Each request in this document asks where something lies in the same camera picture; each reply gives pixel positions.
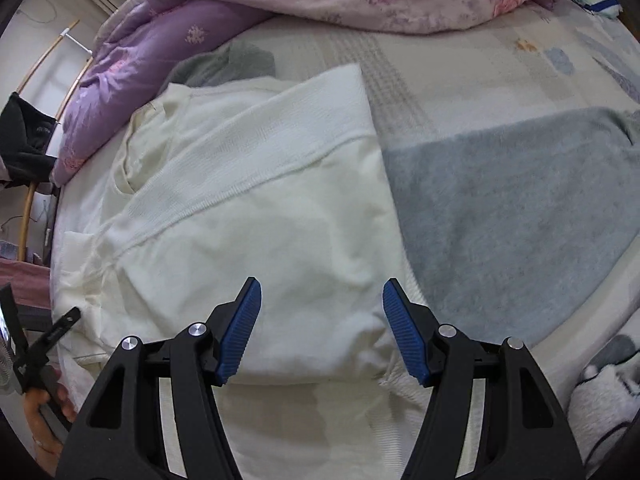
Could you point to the maroon cloth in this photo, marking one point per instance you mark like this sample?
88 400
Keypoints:
25 280

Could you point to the purple quilt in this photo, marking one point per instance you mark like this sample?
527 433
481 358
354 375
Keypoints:
150 50

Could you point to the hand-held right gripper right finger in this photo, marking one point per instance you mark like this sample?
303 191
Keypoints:
405 335

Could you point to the black garment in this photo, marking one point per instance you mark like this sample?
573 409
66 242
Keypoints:
25 135

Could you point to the white electric fan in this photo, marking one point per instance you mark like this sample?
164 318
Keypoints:
7 370

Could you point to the grey-green garment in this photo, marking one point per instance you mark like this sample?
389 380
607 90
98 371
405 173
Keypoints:
225 62

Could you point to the patterned bed sheet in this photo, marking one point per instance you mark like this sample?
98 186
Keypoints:
450 65

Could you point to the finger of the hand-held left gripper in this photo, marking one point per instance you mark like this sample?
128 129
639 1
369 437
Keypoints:
57 328

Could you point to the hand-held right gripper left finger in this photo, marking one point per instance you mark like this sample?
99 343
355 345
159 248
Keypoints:
240 332

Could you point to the cream white knit sweater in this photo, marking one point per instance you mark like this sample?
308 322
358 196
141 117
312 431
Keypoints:
260 200

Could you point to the grey fleece garment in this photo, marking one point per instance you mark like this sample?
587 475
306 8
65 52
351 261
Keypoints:
500 210

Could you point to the person's left hand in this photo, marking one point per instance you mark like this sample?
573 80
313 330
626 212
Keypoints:
42 425

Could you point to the rattan chair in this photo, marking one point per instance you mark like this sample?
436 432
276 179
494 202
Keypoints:
30 210

